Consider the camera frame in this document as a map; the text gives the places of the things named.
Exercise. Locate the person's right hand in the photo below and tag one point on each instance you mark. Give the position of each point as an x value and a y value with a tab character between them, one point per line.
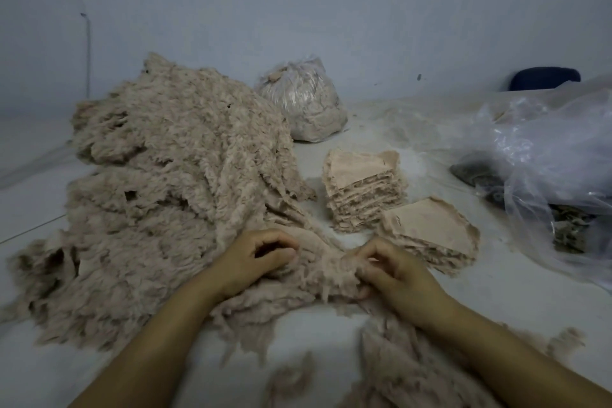
406	283

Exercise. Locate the person's right forearm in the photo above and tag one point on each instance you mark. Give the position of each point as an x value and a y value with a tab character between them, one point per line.
521	365

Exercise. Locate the large clear plastic bag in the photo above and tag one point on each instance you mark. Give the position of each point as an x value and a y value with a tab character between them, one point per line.
559	159

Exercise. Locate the blue chair back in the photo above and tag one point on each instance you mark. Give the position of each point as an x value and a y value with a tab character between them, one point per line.
544	79

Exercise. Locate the large pile beige fabric scraps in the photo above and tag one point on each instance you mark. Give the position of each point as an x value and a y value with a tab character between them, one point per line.
172	173

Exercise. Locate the clear bag of beige scraps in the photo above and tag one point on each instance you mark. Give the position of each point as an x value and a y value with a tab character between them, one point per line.
304	97

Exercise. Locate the stack of sorted beige pieces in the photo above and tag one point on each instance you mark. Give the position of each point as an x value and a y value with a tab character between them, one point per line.
361	188

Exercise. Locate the person's left hand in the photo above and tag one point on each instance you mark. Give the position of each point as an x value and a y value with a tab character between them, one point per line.
244	261

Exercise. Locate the person's left forearm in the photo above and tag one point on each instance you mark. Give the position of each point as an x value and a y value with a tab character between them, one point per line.
143	360

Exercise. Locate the beige scrap strips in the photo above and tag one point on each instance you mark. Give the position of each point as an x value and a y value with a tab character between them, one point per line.
316	279

